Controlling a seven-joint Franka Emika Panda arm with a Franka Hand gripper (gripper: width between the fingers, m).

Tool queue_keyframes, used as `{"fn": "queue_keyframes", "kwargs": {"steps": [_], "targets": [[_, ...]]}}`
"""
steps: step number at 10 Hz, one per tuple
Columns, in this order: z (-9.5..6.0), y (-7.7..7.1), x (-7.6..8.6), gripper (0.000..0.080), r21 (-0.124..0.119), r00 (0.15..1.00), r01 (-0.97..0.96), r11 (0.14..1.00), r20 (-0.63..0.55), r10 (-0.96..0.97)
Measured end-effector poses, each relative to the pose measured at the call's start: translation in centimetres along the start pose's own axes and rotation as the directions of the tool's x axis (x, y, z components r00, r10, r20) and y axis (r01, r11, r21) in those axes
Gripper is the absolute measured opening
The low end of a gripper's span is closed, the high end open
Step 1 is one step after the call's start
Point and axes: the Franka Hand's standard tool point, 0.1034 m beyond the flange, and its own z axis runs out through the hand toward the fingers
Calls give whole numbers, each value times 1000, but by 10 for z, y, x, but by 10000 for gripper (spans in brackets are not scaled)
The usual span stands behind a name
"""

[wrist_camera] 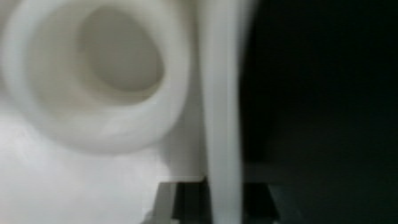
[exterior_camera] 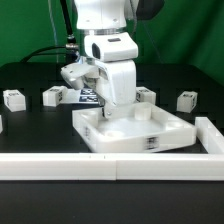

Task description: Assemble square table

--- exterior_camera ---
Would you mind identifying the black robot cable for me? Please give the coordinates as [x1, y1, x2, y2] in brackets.
[19, 42, 80, 64]

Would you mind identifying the white front fence bar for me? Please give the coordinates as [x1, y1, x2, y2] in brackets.
[0, 153, 224, 181]

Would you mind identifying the white right fence bar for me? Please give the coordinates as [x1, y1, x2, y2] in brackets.
[195, 117, 224, 155]

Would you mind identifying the black vertical cable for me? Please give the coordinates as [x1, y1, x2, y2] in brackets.
[59, 0, 76, 45]

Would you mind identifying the white fence bar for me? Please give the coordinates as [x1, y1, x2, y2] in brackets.
[0, 153, 224, 181]
[195, 117, 224, 155]

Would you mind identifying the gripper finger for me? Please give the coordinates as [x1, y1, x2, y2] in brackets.
[103, 104, 114, 118]

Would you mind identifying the fiducial marker sheet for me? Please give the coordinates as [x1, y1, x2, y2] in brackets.
[62, 88, 98, 104]

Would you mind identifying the white square table top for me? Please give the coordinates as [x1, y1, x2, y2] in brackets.
[72, 102, 197, 153]

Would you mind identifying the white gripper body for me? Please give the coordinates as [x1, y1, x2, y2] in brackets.
[61, 60, 136, 106]

